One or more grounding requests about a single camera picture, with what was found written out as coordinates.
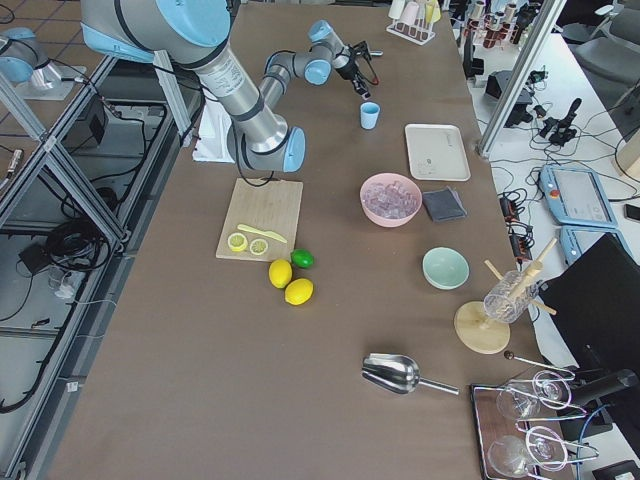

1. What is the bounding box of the blue teach pendant upper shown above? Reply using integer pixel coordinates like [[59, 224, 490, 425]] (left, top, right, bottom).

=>
[[538, 165, 618, 228]]

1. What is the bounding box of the cream rabbit tray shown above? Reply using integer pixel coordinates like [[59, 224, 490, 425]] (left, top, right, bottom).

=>
[[404, 123, 471, 182]]

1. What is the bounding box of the light blue plastic cup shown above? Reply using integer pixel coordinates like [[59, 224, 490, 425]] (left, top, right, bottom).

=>
[[360, 102, 381, 130]]

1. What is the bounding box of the yellow lemon near board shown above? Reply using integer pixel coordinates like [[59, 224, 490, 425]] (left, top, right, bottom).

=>
[[268, 259, 293, 289]]

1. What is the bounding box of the yellow plastic knife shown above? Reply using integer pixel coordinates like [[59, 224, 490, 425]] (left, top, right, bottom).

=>
[[237, 223, 288, 244]]

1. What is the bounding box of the red wire cup rack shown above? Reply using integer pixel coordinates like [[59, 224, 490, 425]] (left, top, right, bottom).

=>
[[458, 1, 539, 49]]

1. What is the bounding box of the steel ice scoop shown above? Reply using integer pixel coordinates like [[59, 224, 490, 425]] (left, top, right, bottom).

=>
[[361, 353, 459, 395]]

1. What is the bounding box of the black monitor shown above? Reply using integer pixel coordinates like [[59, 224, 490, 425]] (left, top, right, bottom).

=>
[[540, 234, 639, 372]]

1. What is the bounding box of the white rack with cups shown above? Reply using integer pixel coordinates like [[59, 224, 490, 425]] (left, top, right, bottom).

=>
[[386, 0, 442, 46]]

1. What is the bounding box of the bamboo cutting board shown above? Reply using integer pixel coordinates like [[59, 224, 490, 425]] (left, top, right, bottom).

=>
[[216, 178, 303, 262]]

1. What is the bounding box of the wire glass holder tray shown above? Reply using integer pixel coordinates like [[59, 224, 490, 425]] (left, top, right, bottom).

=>
[[470, 369, 599, 479]]

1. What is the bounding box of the yellow lemon outer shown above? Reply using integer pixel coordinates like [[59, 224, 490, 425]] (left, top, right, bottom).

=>
[[284, 278, 314, 306]]

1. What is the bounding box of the lemon half slice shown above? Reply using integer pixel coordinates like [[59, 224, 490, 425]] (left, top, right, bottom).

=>
[[227, 232, 249, 252], [249, 238, 269, 256]]

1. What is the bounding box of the wine glass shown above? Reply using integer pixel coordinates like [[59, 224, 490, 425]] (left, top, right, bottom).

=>
[[496, 370, 572, 420], [488, 426, 569, 479]]

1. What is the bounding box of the blue teach pendant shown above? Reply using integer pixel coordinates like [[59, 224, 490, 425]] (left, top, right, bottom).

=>
[[538, 165, 618, 228], [559, 225, 622, 266]]

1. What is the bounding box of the lemon half slice upper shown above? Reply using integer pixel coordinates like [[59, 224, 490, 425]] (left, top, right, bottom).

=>
[[227, 232, 249, 252]]

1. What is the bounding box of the wine glass upper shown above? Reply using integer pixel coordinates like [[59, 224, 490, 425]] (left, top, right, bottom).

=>
[[496, 370, 572, 420]]

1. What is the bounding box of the grey folded cloth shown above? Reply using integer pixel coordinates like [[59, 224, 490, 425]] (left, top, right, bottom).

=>
[[422, 187, 468, 223]]

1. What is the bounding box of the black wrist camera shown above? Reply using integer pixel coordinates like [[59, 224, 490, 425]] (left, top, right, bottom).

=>
[[350, 41, 372, 60]]

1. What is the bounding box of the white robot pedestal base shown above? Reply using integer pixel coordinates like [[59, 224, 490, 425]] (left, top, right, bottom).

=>
[[193, 100, 235, 163]]

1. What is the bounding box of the clear textured glass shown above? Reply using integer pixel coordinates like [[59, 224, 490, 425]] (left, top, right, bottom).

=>
[[483, 271, 539, 324]]

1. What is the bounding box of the aluminium frame post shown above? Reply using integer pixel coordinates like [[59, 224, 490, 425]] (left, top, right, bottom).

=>
[[476, 0, 566, 159]]

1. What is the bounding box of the long bar spoon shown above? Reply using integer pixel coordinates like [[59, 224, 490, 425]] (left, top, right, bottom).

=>
[[503, 350, 575, 374]]

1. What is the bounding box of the wine glass lower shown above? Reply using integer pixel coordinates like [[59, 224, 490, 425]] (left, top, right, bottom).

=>
[[488, 426, 569, 479]]

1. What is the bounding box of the mint green bowl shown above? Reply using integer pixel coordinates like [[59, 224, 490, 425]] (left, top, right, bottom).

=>
[[422, 247, 470, 290]]

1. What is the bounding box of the green lime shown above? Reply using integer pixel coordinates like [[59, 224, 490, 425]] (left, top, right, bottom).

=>
[[290, 249, 315, 269]]

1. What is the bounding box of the pile of clear ice cubes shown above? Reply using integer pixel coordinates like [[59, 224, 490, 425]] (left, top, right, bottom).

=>
[[361, 180, 419, 220]]

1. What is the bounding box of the wooden cup drying rack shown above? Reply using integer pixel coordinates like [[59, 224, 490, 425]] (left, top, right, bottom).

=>
[[454, 238, 557, 354]]

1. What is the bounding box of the blue teach pendant lower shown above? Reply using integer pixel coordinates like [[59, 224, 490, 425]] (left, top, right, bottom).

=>
[[559, 225, 622, 266]]

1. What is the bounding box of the lemon half slice lower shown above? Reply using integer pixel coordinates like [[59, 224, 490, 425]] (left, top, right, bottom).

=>
[[249, 238, 269, 256]]

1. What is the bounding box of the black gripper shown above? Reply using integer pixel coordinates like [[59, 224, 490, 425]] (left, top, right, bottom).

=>
[[333, 52, 371, 97]]

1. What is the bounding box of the pink bowl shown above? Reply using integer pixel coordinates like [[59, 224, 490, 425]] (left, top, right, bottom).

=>
[[359, 173, 422, 228]]

